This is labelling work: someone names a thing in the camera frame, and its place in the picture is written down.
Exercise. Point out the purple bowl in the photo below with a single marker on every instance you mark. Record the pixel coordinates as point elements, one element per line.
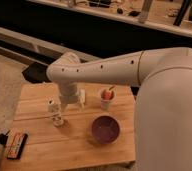
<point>105,129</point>

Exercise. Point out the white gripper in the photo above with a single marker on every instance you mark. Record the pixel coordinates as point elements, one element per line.
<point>68,93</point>

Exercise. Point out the black chair seat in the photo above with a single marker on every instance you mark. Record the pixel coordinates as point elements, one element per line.
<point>35,73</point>

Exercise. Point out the white cup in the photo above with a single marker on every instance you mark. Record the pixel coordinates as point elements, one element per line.
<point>105,104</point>

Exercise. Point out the red apple in cup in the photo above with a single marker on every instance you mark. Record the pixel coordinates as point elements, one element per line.
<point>108,93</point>

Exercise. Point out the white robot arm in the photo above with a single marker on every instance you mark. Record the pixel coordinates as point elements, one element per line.
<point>163,108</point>

